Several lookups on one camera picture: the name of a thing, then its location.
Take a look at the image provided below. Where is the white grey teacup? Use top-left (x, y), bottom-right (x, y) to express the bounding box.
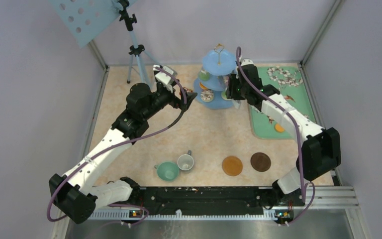
top-left (177, 150), bottom-right (194, 171)

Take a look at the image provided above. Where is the red owl toy block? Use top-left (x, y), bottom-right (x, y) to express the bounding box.
top-left (184, 87), bottom-right (193, 93)

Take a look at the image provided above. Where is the green floral serving tray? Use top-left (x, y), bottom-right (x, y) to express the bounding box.
top-left (247, 66), bottom-right (317, 140)

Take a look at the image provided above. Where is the dark brown saucer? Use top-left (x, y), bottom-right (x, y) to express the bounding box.
top-left (250, 152), bottom-right (272, 172)

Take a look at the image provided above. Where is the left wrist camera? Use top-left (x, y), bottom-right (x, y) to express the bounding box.
top-left (153, 64), bottom-right (178, 93)

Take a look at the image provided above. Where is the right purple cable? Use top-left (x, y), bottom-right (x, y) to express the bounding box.
top-left (235, 46), bottom-right (317, 227)

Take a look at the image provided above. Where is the light blue tripod stand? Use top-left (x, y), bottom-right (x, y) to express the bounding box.
top-left (113, 0), bottom-right (160, 87)

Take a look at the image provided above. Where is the blue perforated board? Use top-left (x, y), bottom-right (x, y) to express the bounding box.
top-left (49, 0), bottom-right (136, 48)

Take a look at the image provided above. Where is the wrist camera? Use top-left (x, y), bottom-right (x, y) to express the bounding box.
top-left (153, 64), bottom-right (178, 93)
top-left (239, 58), bottom-right (254, 67)

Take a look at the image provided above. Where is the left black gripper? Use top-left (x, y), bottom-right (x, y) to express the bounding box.
top-left (142, 79), bottom-right (197, 120)

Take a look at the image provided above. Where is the orange glazed donut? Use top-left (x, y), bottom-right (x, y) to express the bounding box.
top-left (199, 82), bottom-right (208, 90)

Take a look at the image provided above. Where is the green teacup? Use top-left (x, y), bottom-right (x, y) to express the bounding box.
top-left (154, 162), bottom-right (180, 182)

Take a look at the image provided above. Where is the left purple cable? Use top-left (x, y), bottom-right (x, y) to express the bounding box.
top-left (46, 66), bottom-right (189, 227)

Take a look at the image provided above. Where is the orange saucer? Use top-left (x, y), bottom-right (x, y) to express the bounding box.
top-left (222, 156), bottom-right (243, 177)

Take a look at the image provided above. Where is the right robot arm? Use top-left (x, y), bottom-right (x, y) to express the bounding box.
top-left (226, 64), bottom-right (341, 205)

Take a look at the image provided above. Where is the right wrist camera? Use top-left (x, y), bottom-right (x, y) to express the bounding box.
top-left (239, 58), bottom-right (254, 67)

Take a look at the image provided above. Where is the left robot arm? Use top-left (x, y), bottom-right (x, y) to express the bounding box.
top-left (46, 83), bottom-right (197, 224)

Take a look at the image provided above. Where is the purple cable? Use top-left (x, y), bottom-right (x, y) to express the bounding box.
top-left (235, 46), bottom-right (317, 227)
top-left (46, 66), bottom-right (189, 227)

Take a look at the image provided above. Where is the green dome cake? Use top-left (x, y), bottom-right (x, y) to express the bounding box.
top-left (198, 69), bottom-right (211, 81)

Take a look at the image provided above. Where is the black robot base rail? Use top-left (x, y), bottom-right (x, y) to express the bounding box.
top-left (126, 186), bottom-right (305, 216)

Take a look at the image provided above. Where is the white chocolate drizzle donut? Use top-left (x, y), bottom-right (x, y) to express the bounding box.
top-left (200, 89), bottom-right (214, 103)

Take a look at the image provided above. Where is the blue three-tier cake stand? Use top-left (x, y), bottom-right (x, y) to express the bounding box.
top-left (193, 43), bottom-right (241, 110)

